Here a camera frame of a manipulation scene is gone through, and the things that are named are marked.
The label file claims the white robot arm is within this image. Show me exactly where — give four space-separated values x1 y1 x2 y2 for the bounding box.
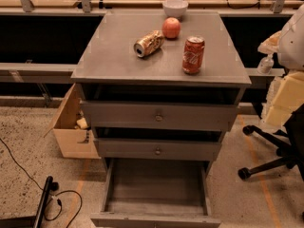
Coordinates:
277 5 304 71

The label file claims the gold can lying down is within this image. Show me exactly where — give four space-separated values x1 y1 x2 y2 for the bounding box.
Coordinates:
133 30 164 58

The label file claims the orange soda can upright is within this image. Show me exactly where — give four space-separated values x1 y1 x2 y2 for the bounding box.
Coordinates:
182 36 205 74

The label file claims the grey drawer cabinet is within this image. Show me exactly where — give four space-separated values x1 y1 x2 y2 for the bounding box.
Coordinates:
70 10 253 176

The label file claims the top grey drawer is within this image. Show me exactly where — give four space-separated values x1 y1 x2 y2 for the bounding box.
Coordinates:
81 101 237 131

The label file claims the middle grey drawer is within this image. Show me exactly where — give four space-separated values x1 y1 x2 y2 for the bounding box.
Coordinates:
95 139 221 161

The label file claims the yellow sponge in box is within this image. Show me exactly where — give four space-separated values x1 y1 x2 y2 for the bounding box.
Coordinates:
76 118 88 129

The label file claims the red apple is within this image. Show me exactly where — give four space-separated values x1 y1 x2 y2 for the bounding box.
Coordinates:
161 17 181 39

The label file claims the cardboard box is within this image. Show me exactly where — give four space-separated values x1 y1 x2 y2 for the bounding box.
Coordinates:
45 85 99 159

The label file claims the open bottom grey drawer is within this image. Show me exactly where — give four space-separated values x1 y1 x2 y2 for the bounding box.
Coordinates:
91 159 220 228

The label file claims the white bowl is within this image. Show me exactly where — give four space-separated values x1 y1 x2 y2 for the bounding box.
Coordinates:
162 0 188 18

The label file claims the clear plastic bottle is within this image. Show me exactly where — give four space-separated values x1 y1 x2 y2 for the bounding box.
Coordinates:
257 54 274 74

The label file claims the black office chair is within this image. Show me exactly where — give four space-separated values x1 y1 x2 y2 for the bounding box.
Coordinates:
237 104 304 181

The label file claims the black stand base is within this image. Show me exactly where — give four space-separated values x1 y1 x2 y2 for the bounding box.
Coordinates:
0 176 59 228

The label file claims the black floor cable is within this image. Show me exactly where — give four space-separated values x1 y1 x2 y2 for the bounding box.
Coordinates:
0 138 84 228

